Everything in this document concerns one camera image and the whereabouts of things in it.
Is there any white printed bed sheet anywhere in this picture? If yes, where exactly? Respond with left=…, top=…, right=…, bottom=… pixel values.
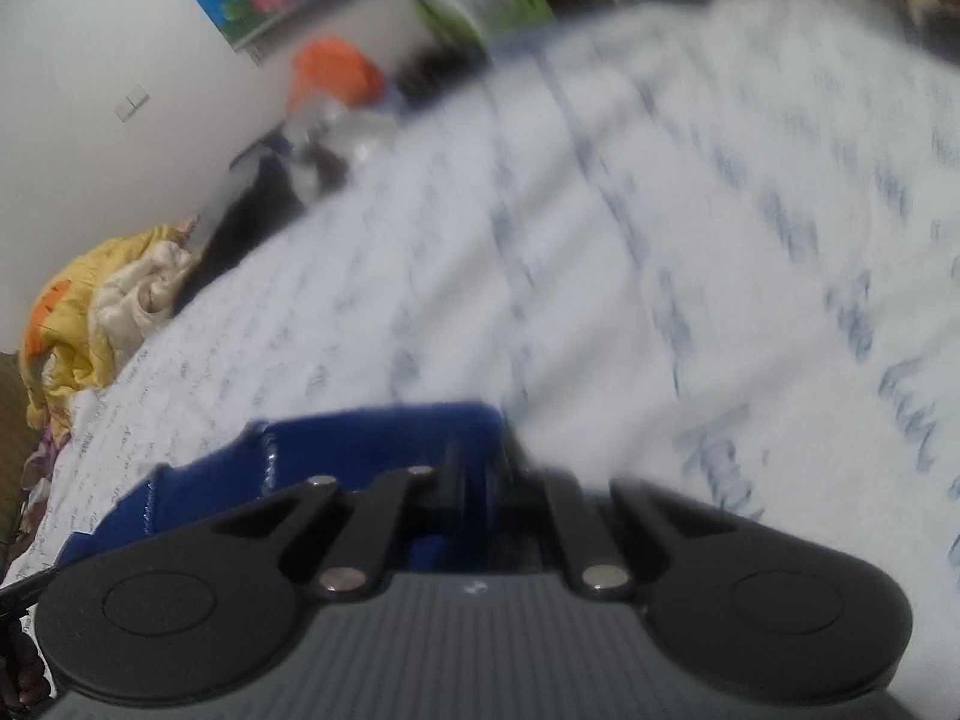
left=0, top=0, right=960, bottom=601

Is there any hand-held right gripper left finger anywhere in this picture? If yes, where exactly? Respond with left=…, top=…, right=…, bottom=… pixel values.
left=201, top=444, right=467, bottom=599

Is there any blue small garment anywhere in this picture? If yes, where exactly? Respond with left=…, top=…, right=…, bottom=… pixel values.
left=56, top=401, right=530, bottom=571

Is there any silver plastic bag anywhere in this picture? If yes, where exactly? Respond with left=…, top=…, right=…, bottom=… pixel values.
left=283, top=99, right=400, bottom=167

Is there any orange plastic bag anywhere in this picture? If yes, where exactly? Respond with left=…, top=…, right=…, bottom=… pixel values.
left=289, top=40, right=385, bottom=112

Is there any yellow blanket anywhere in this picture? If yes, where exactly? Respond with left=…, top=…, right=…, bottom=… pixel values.
left=21, top=221, right=202, bottom=440

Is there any dark clothes pile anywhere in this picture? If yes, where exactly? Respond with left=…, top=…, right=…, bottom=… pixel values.
left=178, top=127, right=353, bottom=302

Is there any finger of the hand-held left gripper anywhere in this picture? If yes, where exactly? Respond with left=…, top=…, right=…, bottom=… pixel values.
left=0, top=567, right=64, bottom=607

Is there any green item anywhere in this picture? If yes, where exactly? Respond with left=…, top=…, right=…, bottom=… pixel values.
left=409, top=0, right=554, bottom=47

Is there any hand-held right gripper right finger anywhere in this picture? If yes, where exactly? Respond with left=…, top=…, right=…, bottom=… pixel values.
left=501, top=441, right=755, bottom=601

